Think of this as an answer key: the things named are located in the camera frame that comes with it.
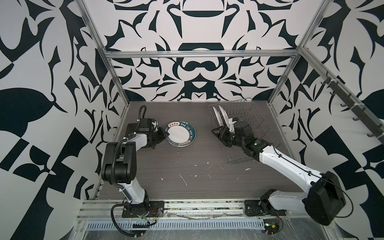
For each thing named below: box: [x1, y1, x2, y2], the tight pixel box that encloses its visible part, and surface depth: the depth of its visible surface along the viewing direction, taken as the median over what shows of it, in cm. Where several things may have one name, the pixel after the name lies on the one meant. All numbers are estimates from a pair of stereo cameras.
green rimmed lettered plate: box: [165, 120, 197, 148], surface depth 103 cm
